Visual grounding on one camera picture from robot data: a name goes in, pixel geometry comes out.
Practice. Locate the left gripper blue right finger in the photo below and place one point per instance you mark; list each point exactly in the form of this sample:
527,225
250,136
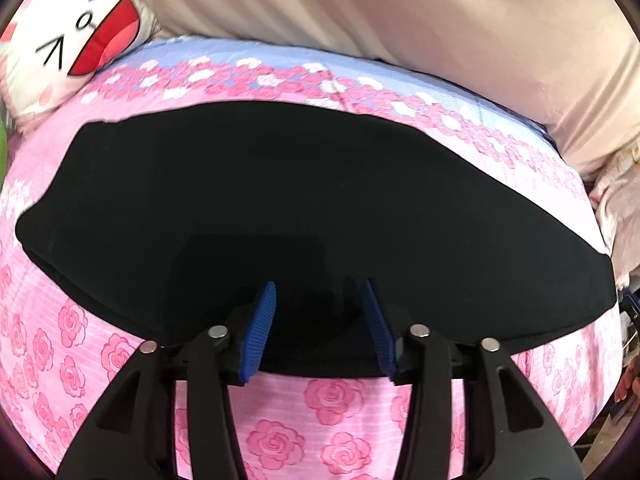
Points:
411,353

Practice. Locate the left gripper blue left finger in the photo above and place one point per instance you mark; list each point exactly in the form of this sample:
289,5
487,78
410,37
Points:
226,354

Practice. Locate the black pants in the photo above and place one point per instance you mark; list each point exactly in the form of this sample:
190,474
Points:
168,223

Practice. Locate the pink rose bed sheet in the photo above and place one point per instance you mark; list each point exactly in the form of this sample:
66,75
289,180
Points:
57,358

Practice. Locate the pale pink blanket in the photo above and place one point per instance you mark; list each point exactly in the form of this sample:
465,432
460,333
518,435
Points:
615,197

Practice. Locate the green round cushion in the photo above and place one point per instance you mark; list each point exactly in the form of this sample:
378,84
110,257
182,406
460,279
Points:
3,152

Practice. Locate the beige duvet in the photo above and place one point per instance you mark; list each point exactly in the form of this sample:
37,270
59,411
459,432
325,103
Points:
571,65

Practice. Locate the white cat face pillow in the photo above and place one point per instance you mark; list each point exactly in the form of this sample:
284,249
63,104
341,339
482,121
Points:
51,48

